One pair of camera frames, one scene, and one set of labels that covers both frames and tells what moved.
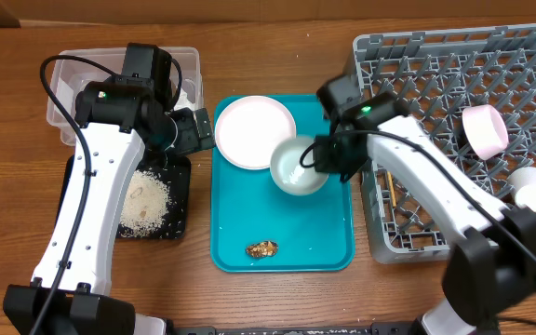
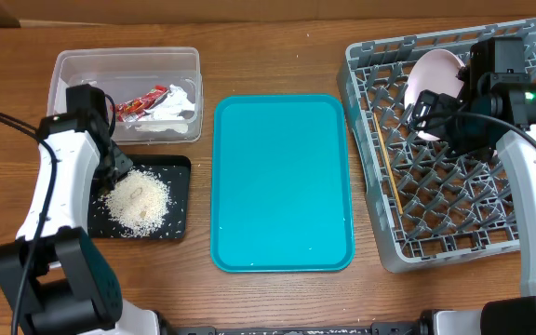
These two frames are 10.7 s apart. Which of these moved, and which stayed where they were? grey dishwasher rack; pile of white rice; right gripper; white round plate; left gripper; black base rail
Moved: white round plate; left gripper; right gripper
Stayed: grey dishwasher rack; black base rail; pile of white rice
